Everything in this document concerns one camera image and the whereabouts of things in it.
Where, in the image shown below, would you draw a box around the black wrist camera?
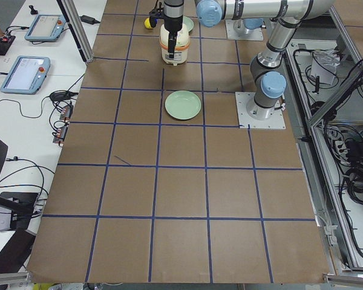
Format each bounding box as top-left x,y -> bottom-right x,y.
149,8 -> 164,28

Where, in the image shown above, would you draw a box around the green plate near potato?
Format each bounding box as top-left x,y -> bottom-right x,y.
183,16 -> 194,33

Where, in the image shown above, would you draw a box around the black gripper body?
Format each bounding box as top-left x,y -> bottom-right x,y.
164,15 -> 182,35

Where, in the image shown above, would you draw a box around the teach pendant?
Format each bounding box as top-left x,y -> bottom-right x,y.
0,56 -> 51,95
25,14 -> 66,42

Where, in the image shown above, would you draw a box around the yellow toy potato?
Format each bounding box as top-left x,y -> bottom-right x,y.
144,18 -> 154,30

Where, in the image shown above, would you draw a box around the white rice cooker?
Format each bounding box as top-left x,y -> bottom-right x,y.
159,24 -> 190,66

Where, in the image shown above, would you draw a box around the black power adapter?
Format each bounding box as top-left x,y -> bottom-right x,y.
80,15 -> 100,25

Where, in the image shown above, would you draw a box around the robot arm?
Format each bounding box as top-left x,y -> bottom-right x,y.
195,1 -> 333,121

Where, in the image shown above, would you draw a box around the teach pendant far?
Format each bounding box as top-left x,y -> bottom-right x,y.
25,14 -> 66,42

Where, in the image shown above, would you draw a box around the coiled black cables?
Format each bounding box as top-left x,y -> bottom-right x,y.
335,126 -> 363,206

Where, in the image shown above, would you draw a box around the green plate near arm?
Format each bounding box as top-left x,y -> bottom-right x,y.
165,91 -> 201,120

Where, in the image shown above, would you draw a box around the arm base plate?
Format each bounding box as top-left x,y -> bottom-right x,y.
235,92 -> 286,130
225,18 -> 264,41

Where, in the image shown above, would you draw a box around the aluminium frame post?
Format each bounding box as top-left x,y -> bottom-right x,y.
56,0 -> 94,63

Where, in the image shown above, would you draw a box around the teach pendant near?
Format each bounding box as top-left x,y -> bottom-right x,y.
0,56 -> 51,95

